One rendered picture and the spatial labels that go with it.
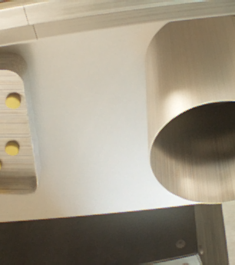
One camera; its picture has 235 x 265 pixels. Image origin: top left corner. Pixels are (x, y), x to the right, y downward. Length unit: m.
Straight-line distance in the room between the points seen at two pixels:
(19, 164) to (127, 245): 0.17
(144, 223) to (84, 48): 0.25
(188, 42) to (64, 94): 0.11
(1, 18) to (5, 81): 0.21
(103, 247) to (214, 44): 0.30
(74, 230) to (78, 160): 0.18
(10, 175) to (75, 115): 0.08
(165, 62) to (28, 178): 0.18
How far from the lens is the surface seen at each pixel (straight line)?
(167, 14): 0.19
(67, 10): 0.19
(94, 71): 0.39
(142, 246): 0.57
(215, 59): 0.32
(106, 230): 0.59
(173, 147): 0.37
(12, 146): 0.44
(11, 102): 0.41
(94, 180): 0.46
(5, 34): 0.20
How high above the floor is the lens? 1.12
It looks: 48 degrees down
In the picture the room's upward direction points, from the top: 179 degrees counter-clockwise
